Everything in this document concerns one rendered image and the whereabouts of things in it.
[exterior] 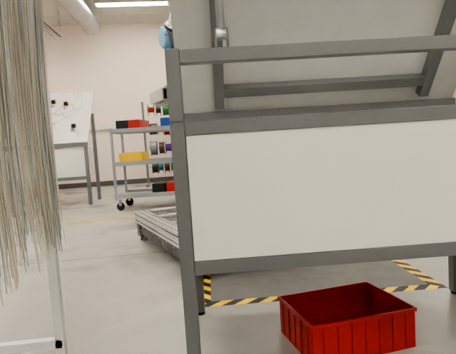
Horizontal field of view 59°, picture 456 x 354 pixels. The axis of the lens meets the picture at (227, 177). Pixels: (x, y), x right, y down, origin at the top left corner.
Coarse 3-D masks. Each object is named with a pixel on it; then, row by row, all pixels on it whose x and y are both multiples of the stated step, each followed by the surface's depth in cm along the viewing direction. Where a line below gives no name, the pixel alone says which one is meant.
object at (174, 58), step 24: (168, 48) 111; (192, 48) 111; (216, 48) 112; (240, 48) 112; (264, 48) 112; (288, 48) 113; (312, 48) 113; (336, 48) 113; (360, 48) 114; (384, 48) 114; (408, 48) 114; (432, 48) 114; (168, 72) 112; (168, 96) 112
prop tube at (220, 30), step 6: (216, 0) 114; (222, 0) 115; (216, 6) 114; (222, 6) 114; (216, 12) 114; (222, 12) 114; (216, 18) 114; (222, 18) 113; (216, 24) 114; (222, 24) 113; (216, 30) 112; (222, 30) 112; (222, 36) 112
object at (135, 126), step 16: (128, 128) 478; (144, 128) 478; (160, 128) 478; (112, 144) 481; (112, 160) 482; (128, 160) 490; (144, 160) 481; (160, 160) 481; (128, 192) 528; (144, 192) 516; (160, 192) 485
